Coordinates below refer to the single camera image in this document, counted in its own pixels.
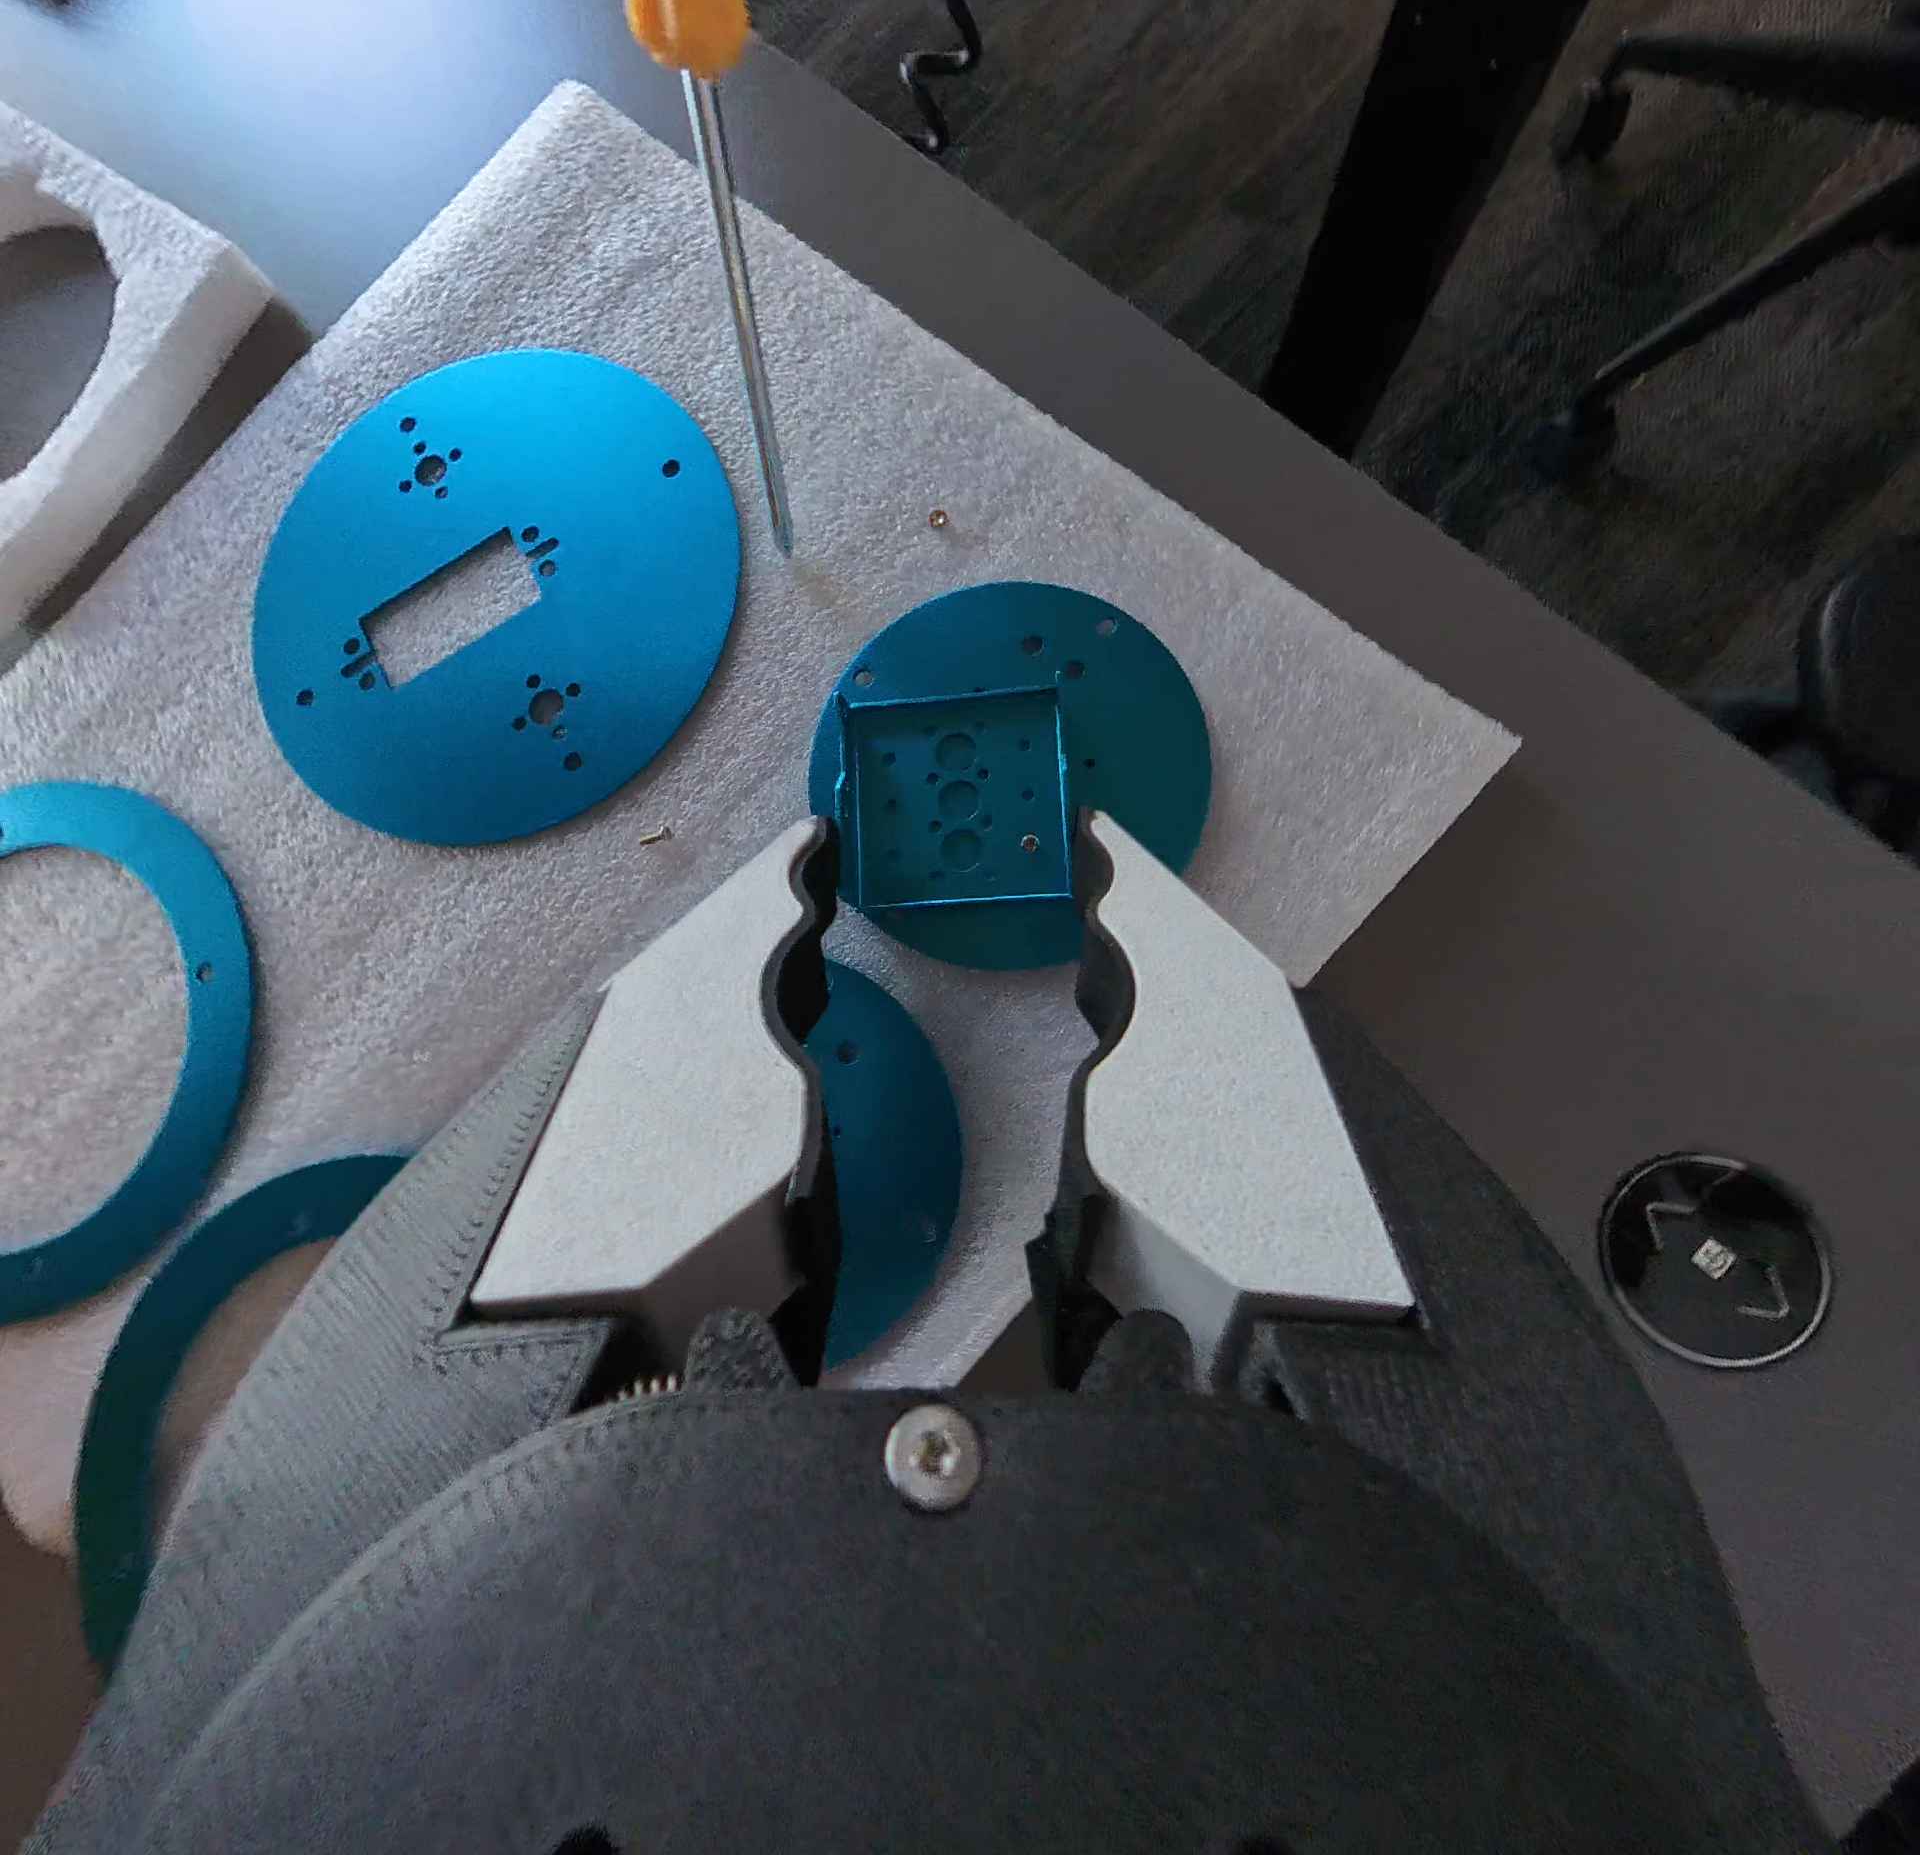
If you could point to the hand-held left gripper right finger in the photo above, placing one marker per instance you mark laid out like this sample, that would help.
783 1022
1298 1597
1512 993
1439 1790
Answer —
1230 1119

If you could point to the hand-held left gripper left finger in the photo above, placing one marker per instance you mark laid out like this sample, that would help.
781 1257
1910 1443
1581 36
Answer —
661 1119

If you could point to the blue round plate with bracket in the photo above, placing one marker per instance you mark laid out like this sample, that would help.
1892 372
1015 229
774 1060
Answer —
1141 715

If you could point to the grey desk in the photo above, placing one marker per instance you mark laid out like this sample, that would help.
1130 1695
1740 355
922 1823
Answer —
1500 985

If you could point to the round black desk control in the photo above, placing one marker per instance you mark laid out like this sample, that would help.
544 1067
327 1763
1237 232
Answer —
1710 1264

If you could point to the small plain blue disc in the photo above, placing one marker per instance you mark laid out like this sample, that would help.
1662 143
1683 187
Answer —
900 1135

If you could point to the blue disc with rectangular slot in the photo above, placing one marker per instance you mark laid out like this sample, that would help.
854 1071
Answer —
629 655

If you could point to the white foam sheet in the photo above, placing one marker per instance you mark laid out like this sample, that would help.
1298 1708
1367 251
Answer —
1050 430

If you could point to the black office chair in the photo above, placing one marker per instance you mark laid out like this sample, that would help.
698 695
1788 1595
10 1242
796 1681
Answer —
1874 684
1740 293

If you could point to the white foam frame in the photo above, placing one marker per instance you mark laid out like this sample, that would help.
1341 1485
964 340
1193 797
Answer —
164 324

